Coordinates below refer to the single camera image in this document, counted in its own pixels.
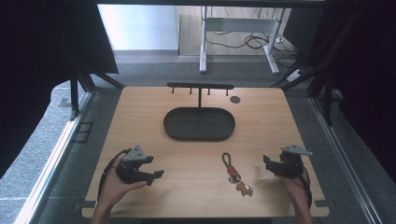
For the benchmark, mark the black metal frame strut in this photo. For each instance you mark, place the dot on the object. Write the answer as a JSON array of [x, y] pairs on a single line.
[[327, 93], [77, 90]]

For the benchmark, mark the black key rack with tray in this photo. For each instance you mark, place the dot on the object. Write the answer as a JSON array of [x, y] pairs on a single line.
[[199, 123]]

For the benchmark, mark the white power strip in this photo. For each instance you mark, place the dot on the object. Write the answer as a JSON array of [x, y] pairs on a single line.
[[294, 75]]

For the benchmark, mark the person's right hand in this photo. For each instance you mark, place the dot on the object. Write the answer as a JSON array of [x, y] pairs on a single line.
[[294, 188]]

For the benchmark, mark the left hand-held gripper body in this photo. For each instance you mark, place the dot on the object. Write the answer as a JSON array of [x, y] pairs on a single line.
[[133, 169]]

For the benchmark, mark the person's left hand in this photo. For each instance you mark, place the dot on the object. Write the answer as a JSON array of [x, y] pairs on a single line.
[[116, 189]]

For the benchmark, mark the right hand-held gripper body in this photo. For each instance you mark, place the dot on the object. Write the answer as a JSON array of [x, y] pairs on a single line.
[[289, 165]]

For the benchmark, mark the round black table grommet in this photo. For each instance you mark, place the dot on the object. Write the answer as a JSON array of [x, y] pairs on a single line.
[[235, 100]]

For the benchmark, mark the white metal desk frame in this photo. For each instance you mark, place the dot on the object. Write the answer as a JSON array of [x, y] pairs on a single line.
[[241, 24]]

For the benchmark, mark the aluminium frame rail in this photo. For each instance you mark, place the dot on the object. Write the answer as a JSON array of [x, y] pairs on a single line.
[[342, 158], [53, 161]]

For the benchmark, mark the black curtain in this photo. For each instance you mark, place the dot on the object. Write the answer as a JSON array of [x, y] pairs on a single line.
[[367, 62], [37, 46]]

